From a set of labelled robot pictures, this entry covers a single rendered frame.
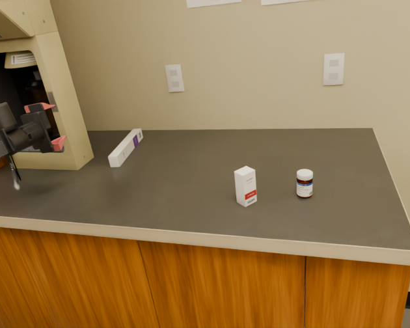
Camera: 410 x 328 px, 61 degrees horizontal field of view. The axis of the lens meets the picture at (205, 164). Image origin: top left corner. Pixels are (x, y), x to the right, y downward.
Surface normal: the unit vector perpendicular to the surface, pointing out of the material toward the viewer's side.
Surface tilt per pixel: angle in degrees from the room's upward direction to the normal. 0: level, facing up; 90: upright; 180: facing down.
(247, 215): 0
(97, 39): 90
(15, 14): 90
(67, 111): 90
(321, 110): 90
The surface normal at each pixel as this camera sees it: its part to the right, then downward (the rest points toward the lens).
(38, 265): -0.27, 0.45
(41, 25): 0.96, 0.02
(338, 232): -0.11, -0.89
